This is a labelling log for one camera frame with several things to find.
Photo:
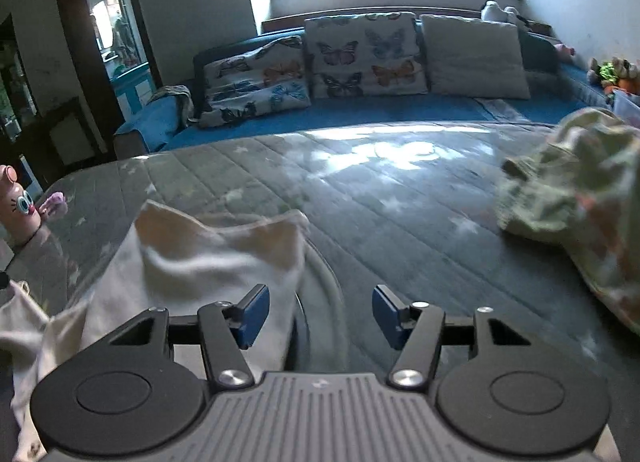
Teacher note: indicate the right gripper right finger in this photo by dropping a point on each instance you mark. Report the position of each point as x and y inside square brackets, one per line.
[496, 388]

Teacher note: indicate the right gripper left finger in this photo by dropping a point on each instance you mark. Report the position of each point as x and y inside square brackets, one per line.
[149, 381]

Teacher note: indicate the cream beige garment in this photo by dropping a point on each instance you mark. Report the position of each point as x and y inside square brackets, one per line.
[167, 259]

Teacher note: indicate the grey blanket on sofa arm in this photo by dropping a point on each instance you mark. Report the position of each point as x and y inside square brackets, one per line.
[182, 95]

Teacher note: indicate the pink cartoon water bottle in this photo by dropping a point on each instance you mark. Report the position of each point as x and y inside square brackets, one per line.
[19, 214]

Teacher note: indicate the green floral garment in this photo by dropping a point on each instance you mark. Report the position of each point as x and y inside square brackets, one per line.
[580, 190]

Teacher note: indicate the blue sofa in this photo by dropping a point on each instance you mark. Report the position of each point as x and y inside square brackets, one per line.
[557, 89]

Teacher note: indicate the left butterfly pillow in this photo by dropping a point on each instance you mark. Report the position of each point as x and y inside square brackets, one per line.
[263, 81]

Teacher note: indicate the colourful plush toy pile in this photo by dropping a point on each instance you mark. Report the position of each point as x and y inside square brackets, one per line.
[617, 74]

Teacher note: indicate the plain grey cushion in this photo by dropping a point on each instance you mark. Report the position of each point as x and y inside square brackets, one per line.
[473, 58]

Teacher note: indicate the upright butterfly pillow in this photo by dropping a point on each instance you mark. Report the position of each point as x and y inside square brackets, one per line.
[373, 54]

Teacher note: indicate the white plush toy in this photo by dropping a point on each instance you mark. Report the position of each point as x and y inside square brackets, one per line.
[492, 12]

